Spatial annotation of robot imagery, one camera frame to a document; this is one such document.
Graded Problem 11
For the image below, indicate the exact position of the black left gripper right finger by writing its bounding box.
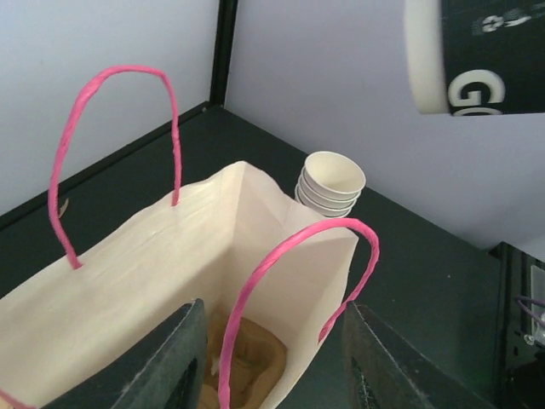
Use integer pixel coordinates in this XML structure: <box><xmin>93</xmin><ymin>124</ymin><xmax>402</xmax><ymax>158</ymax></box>
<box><xmin>342</xmin><ymin>302</ymin><xmax>493</xmax><ymax>409</ymax></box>

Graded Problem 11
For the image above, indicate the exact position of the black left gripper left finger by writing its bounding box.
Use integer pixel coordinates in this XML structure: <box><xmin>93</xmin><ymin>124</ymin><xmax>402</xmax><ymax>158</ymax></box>
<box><xmin>46</xmin><ymin>299</ymin><xmax>207</xmax><ymax>409</ymax></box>

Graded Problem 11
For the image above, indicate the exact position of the brown pulp cup carrier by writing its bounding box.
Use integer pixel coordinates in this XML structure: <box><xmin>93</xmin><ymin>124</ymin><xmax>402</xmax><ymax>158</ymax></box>
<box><xmin>198</xmin><ymin>311</ymin><xmax>287</xmax><ymax>409</ymax></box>

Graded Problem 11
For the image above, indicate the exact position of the stack of paper cups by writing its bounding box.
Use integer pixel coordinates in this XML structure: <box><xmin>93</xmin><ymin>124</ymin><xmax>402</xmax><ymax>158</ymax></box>
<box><xmin>295</xmin><ymin>151</ymin><xmax>367</xmax><ymax>218</ymax></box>

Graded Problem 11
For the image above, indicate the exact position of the black paper coffee cup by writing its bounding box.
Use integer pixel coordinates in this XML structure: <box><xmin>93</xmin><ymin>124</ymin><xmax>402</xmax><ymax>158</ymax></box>
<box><xmin>404</xmin><ymin>1</ymin><xmax>544</xmax><ymax>117</ymax></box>

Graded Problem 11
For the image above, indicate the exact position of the black frame post right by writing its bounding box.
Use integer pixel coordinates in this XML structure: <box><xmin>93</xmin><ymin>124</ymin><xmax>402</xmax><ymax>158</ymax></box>
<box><xmin>209</xmin><ymin>0</ymin><xmax>238</xmax><ymax>106</ymax></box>

